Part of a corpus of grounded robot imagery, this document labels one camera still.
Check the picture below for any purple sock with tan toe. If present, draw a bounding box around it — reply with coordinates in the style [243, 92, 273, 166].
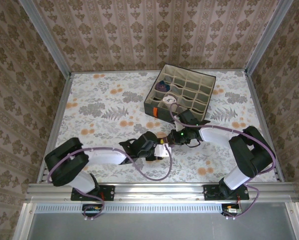
[156, 132, 172, 146]

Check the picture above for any grey fabric sock organizer box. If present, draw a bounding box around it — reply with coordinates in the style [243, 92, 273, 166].
[143, 63, 217, 118]

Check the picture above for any white sock with striped cuff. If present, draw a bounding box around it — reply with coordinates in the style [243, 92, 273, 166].
[161, 94, 178, 105]

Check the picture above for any purple sock with blue toe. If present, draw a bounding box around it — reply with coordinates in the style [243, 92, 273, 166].
[155, 80, 171, 93]

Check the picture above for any floral tablecloth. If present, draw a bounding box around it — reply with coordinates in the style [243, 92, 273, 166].
[43, 70, 280, 183]

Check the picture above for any grey metal panel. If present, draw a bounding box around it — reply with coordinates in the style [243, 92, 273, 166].
[13, 202, 299, 240]

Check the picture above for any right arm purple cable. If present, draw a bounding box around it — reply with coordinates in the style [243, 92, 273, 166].
[169, 102, 277, 221]

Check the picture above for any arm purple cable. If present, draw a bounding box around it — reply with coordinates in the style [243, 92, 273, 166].
[46, 144, 173, 222]
[169, 102, 277, 221]

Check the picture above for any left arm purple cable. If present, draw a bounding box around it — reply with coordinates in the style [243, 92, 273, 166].
[46, 144, 173, 222]

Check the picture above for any wide aluminium base rail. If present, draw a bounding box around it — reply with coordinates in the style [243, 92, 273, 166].
[26, 182, 297, 202]

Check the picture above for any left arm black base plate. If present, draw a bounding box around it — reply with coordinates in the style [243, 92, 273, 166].
[71, 184, 115, 202]

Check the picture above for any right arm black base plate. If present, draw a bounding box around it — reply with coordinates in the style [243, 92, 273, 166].
[203, 184, 250, 202]

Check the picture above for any slotted cable duct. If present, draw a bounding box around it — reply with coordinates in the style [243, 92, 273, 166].
[34, 202, 288, 214]

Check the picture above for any aluminium side rail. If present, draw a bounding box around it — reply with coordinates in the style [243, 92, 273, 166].
[245, 71, 286, 183]
[36, 72, 74, 184]

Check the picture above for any black connector bracket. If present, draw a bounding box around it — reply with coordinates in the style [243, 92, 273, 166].
[81, 203, 103, 218]
[221, 203, 243, 217]

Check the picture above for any aluminium frame post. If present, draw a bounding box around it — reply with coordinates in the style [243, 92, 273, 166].
[244, 0, 295, 76]
[18, 0, 73, 77]

